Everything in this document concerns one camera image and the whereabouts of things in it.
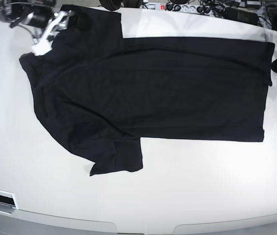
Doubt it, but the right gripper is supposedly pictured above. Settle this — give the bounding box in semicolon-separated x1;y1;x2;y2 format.
51;11;92;33

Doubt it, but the white power strip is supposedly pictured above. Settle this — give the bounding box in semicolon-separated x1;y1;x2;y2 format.
142;1;215;15

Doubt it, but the black t-shirt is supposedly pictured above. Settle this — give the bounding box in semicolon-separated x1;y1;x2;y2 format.
19;7;275;175

